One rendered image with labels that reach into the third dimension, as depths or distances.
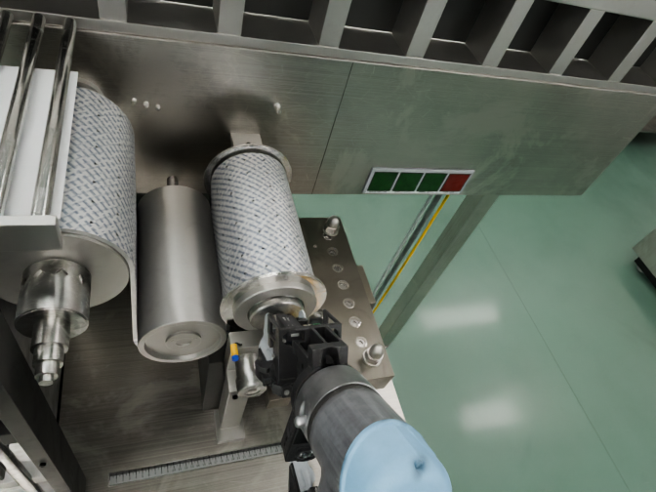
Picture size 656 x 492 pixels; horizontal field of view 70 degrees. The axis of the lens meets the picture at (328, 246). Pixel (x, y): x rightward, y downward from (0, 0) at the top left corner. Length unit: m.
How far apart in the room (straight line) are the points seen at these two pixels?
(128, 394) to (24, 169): 0.54
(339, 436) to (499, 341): 2.17
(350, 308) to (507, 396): 1.52
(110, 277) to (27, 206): 0.12
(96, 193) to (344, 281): 0.58
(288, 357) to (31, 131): 0.36
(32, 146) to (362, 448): 0.43
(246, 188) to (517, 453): 1.84
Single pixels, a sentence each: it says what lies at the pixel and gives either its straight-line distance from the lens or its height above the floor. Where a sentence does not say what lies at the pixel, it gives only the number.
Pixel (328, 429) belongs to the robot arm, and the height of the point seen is 1.44.
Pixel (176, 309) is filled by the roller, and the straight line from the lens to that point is 0.66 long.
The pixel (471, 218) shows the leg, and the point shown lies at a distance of 1.54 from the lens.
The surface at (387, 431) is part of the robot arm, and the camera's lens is 0.36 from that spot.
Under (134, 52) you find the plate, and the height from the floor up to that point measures 1.42.
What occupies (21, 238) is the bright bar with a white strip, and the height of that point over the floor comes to 1.44.
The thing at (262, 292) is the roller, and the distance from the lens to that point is 0.60.
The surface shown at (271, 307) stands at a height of 1.28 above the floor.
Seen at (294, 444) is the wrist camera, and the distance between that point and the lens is 0.55.
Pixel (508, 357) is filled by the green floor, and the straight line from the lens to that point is 2.49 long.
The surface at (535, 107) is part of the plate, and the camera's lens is 1.05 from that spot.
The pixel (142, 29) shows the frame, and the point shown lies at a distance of 0.74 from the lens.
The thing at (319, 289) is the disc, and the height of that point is 1.28.
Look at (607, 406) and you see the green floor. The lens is 2.71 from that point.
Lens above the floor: 1.79
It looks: 47 degrees down
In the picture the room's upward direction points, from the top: 22 degrees clockwise
